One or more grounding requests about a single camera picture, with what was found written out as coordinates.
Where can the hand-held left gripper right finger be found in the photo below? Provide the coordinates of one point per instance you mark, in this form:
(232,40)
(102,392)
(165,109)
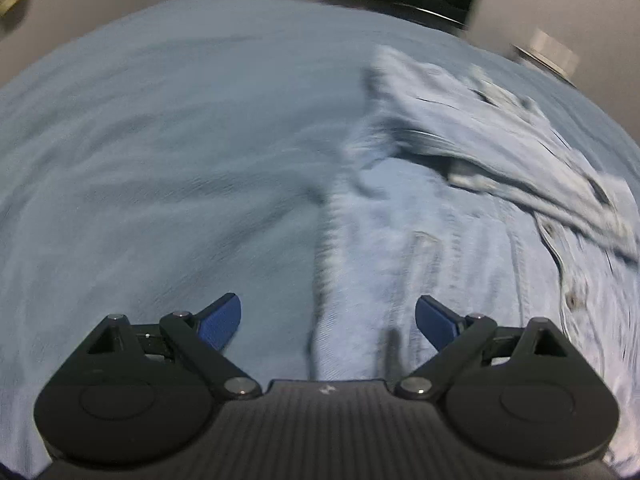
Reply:
(440,322)

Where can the white router with antennas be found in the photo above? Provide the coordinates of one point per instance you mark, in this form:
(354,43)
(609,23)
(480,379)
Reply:
(555,50)

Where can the blue fleece blanket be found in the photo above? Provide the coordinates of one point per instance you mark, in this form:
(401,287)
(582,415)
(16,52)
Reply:
(150,160)

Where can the light blue denim jacket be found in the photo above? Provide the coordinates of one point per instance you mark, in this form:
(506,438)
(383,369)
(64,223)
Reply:
(450,260)

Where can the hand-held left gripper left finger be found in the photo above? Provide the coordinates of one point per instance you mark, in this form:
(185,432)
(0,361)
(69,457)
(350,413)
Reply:
(220,322)

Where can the white router shelf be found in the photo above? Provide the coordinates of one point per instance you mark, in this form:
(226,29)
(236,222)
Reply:
(530,57)

